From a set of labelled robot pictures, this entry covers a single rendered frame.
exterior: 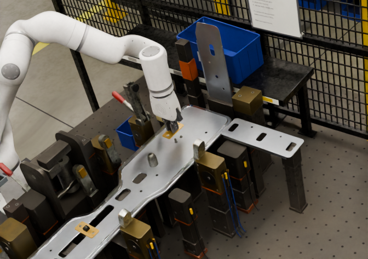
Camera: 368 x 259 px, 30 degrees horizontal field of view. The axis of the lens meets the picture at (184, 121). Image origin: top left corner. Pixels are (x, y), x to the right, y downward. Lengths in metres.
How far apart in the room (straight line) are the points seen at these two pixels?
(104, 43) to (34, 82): 2.81
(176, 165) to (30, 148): 2.12
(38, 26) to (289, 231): 1.11
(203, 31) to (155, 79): 0.30
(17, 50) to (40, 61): 2.97
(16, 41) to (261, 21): 0.94
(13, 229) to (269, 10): 1.20
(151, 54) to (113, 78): 2.52
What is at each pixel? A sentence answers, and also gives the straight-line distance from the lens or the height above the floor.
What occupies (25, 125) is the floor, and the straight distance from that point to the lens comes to 4.58.
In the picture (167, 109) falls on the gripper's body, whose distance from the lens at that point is 2.31.
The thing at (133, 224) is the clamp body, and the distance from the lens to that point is 2.15.
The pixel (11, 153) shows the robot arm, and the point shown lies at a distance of 2.59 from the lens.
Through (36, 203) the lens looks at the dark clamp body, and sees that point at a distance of 2.30.
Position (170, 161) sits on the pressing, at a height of 1.00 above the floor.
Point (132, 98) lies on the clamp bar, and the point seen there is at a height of 1.17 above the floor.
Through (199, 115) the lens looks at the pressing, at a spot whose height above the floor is 1.00.
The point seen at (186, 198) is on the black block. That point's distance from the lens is 2.25.
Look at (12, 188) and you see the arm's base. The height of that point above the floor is 0.92.
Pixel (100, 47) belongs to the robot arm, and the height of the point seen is 1.47.
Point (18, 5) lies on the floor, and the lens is 6.08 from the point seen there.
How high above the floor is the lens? 2.56
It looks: 38 degrees down
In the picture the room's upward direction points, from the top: 15 degrees counter-clockwise
